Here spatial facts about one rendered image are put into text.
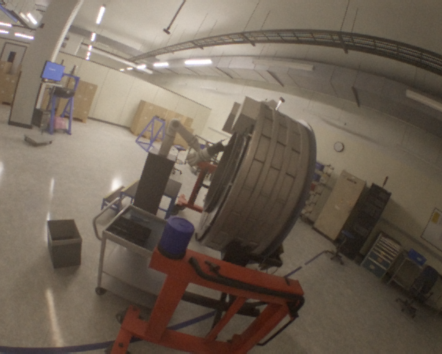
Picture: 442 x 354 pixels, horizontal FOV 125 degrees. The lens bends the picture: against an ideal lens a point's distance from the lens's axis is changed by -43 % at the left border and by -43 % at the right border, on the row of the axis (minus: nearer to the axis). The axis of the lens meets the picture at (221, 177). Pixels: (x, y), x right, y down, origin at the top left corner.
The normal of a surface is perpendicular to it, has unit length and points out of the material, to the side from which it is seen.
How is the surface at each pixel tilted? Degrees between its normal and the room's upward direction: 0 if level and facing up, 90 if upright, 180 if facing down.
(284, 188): 76
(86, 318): 0
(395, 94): 90
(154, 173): 90
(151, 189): 90
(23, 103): 90
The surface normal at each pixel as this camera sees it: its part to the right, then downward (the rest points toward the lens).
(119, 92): 0.60, 0.44
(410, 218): -0.69, -0.14
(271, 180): 0.14, -0.01
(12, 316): 0.40, -0.89
